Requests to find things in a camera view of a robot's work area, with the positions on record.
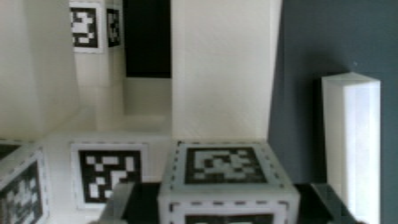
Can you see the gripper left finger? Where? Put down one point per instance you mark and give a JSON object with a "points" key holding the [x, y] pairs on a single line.
{"points": [[112, 212]]}

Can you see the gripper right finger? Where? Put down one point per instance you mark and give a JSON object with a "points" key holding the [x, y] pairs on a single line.
{"points": [[332, 205]]}

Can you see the white tagged cube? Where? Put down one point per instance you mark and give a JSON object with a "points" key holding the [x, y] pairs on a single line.
{"points": [[23, 184], [225, 186]]}

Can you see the white chair back frame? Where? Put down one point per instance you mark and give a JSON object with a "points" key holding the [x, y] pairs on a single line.
{"points": [[60, 95]]}

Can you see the white chair leg with tag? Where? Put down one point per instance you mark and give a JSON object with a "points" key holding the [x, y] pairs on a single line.
{"points": [[96, 25]]}

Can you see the white U-shaped barrier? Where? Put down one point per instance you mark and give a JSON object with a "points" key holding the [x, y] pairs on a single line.
{"points": [[350, 92]]}

